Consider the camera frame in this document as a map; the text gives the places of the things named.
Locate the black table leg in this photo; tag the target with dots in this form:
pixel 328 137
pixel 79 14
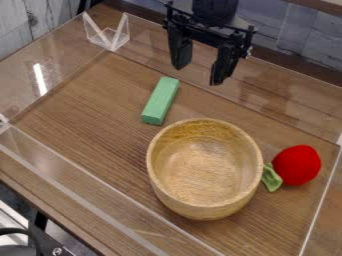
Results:
pixel 38 225

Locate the clear acrylic corner bracket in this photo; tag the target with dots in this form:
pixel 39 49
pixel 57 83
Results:
pixel 109 38

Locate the green rectangular block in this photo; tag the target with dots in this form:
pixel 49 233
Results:
pixel 159 101

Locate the light wooden bowl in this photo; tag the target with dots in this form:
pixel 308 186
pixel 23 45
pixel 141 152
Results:
pixel 205 167

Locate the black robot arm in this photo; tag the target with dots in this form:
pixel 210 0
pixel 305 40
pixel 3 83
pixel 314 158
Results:
pixel 209 21

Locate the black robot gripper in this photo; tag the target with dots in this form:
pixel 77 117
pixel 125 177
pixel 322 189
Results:
pixel 209 21

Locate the red plush strawberry green leaves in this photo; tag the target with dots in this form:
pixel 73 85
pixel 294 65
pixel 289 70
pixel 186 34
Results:
pixel 294 167

